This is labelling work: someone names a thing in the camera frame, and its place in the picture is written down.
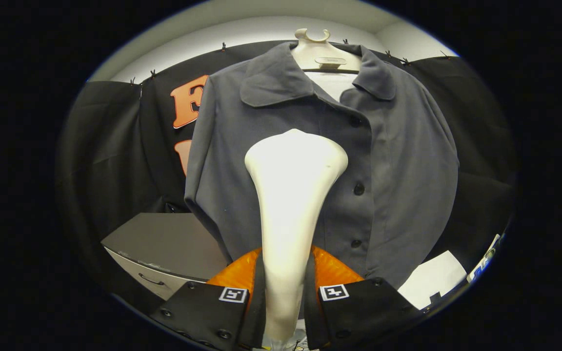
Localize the white side desk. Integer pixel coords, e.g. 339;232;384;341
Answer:
466;233;504;284

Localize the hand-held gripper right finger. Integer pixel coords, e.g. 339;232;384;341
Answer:
303;245;421;350

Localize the grey drawer cabinet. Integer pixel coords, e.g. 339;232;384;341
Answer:
100;213;228;301

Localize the white garment steamer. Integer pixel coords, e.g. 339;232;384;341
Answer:
244;129;349;344

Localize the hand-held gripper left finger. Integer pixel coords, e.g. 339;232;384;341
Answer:
150;246;267;351

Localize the grey button shirt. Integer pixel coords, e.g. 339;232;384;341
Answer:
184;41;460;289

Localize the white cabinet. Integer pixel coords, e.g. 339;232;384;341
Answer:
398;251;468;310

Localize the cream garment hanger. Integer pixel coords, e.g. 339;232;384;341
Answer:
291;28;362;74

